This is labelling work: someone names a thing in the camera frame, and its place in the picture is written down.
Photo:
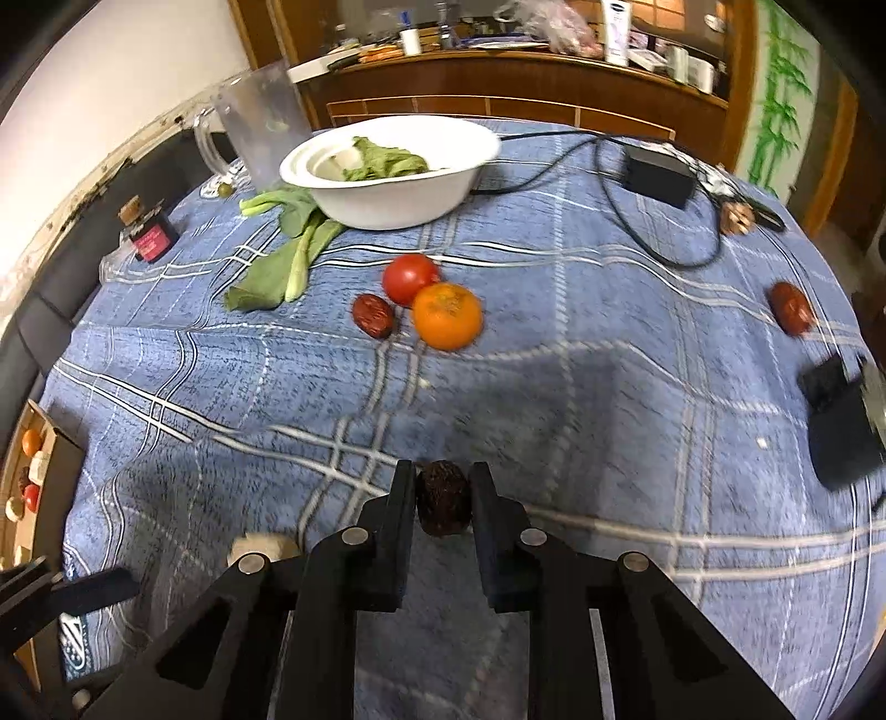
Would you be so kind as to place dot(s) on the brown cardboard box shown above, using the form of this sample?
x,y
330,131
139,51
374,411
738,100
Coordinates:
x,y
61,471

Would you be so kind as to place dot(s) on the black rectangular device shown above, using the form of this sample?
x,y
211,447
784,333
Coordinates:
x,y
848,429

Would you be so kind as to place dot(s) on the walnut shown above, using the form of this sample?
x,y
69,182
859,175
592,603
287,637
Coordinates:
x,y
736,219

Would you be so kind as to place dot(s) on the green leafy vegetable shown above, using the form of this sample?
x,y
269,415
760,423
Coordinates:
x,y
291,256

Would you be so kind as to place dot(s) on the clear glass pitcher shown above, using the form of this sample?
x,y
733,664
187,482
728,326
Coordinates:
x,y
259,124

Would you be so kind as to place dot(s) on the red date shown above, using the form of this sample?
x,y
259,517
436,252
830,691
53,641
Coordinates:
x,y
374,316
24,478
791,309

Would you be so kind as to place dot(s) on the pink clear plastic bag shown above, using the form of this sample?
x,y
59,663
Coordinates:
x,y
561,24

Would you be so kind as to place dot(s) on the wooden cabinet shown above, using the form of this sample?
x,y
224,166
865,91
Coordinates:
x,y
484,79

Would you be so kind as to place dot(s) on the pale pastry piece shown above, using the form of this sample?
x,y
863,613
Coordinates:
x,y
39,466
14,510

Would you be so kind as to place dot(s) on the white cup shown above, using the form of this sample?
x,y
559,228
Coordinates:
x,y
410,41

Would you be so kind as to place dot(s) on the white jars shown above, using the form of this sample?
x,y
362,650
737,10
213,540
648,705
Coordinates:
x,y
692,67

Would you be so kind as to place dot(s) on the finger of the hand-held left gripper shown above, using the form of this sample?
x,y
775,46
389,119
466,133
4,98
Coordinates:
x,y
24,576
93,590

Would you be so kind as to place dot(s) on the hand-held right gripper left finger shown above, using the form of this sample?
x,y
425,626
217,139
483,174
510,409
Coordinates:
x,y
403,533

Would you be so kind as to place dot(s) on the orange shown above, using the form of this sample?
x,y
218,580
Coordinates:
x,y
447,317
31,441

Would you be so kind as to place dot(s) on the white bowl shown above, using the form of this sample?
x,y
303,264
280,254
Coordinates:
x,y
387,197

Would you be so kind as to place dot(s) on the green leaf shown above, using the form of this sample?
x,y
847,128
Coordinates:
x,y
387,163

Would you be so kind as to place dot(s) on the white garlic piece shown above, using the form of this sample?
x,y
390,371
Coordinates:
x,y
259,547

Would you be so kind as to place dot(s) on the flat white box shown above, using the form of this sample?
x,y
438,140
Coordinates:
x,y
315,67

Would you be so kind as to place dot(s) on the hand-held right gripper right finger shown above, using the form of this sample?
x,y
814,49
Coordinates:
x,y
488,536

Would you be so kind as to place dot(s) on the blue plaid tablecloth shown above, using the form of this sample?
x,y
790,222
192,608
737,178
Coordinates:
x,y
554,415

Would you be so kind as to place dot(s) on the black jar with red label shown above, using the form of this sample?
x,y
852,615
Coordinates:
x,y
153,237

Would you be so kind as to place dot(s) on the dark wrinkled date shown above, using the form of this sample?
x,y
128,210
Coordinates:
x,y
443,505

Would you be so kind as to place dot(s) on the white tube bottle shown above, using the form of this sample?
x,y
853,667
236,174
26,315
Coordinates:
x,y
616,31

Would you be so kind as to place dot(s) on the small red tomato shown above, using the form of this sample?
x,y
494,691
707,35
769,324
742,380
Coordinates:
x,y
31,496

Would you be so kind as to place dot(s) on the black power adapter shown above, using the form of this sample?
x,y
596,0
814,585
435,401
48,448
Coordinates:
x,y
657,178

